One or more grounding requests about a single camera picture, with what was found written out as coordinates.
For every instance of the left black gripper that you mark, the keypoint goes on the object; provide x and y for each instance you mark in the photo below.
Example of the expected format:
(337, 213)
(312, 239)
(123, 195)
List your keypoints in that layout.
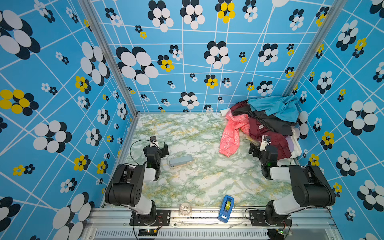
(162, 150)

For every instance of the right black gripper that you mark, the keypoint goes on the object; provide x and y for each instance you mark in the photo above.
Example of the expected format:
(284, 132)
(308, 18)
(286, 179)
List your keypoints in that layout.
(257, 150)

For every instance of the pink printed cloth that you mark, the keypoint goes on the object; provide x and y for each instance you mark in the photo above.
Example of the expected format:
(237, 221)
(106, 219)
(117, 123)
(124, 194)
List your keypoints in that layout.
(230, 140)

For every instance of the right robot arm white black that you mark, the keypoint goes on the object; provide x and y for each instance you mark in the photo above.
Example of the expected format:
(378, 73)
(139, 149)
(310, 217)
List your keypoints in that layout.
(310, 189)

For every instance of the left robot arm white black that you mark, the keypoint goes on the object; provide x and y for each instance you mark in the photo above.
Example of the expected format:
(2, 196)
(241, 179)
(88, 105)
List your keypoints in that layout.
(125, 188)

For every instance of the lavender cloth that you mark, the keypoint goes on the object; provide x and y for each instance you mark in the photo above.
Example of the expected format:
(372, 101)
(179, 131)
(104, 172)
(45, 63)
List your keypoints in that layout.
(291, 145)

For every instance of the maroon cloth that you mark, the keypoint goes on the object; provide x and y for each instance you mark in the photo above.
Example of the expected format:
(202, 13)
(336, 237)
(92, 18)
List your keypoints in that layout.
(257, 130)

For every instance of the dark grey cloth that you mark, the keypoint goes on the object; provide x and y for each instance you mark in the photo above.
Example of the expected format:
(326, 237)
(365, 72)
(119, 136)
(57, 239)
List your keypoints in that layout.
(271, 122)

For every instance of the teal cloth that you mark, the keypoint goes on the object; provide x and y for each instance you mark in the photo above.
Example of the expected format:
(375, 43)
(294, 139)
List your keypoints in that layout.
(284, 108)

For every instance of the grey rectangular box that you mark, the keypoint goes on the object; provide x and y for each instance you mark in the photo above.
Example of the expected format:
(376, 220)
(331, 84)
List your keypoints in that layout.
(181, 161)

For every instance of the clear tape roll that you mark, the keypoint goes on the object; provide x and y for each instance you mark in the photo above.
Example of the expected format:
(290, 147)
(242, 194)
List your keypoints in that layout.
(185, 209)

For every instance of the blue tape dispenser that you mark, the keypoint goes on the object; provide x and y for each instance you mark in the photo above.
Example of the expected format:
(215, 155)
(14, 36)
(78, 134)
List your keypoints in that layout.
(226, 209)

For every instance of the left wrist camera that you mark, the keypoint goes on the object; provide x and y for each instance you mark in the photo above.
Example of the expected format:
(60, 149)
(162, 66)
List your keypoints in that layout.
(153, 140)

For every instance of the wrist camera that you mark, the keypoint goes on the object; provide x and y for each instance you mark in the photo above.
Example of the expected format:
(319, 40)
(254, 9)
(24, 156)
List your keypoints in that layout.
(266, 140)
(153, 140)

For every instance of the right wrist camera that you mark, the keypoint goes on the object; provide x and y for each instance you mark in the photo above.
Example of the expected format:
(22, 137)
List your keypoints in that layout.
(266, 140)

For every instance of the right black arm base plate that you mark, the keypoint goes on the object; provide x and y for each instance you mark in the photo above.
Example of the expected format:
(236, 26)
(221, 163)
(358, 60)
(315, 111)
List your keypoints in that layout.
(260, 218)

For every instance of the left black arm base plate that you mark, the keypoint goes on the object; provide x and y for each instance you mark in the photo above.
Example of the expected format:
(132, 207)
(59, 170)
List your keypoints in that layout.
(158, 218)

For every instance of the aluminium front rail frame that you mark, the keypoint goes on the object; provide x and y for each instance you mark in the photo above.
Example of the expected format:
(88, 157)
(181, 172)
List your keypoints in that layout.
(203, 224)

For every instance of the left aluminium corner post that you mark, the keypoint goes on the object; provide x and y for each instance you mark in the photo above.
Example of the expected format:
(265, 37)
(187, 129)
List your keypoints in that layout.
(91, 16)

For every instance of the aluminium corner post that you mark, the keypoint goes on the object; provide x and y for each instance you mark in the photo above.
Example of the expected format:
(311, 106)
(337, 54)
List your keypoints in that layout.
(323, 31)
(91, 16)

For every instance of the right aluminium corner post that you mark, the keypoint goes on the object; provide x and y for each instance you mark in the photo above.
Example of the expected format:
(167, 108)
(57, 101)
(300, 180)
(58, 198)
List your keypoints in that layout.
(323, 31)

